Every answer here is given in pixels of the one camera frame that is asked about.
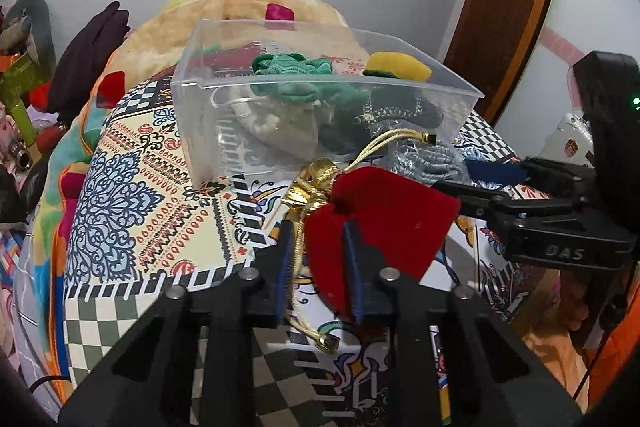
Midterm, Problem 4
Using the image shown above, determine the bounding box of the patterned bed sheet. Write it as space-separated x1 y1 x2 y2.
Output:
62 72 566 427

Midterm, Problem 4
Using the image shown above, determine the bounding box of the orange cloth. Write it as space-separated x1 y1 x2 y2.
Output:
582 277 640 413

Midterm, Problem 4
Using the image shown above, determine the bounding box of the clear plastic box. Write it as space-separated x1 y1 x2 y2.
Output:
170 19 485 188

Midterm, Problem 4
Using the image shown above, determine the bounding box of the brown wooden door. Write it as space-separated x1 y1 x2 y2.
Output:
442 0 567 126

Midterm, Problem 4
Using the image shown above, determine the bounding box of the white cloth pouch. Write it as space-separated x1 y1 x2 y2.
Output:
234 96 321 156

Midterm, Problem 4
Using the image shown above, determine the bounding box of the blue-grey knitted pouch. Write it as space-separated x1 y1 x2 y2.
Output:
387 139 473 186

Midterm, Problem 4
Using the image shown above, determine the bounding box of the black pouch with gold trim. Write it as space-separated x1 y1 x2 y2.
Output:
319 88 447 158

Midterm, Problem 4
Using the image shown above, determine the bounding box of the white plastic device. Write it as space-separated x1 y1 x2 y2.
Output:
541 111 597 168

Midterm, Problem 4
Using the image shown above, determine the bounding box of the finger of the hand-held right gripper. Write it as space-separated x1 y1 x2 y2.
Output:
434 181 576 222
464 156 597 198

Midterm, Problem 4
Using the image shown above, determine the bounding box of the green knitted pouch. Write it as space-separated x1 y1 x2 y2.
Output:
251 53 372 108

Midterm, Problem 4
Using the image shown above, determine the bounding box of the yellow soft pouch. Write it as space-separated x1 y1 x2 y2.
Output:
363 51 434 83

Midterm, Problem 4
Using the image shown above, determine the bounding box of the green cardboard box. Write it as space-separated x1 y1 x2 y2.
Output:
0 52 51 108

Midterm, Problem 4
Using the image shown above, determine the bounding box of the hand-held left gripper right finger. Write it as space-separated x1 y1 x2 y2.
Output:
340 222 585 427

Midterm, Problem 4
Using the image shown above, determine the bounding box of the dark maroon garment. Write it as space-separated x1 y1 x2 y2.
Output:
46 1 132 124

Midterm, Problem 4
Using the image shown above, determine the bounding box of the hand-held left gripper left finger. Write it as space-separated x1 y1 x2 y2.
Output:
57 219 296 427

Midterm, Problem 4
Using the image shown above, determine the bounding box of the red velvet drawstring pouch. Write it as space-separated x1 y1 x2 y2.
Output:
282 129 463 354

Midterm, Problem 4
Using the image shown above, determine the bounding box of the grey-green plush toy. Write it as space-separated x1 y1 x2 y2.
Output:
0 0 57 70

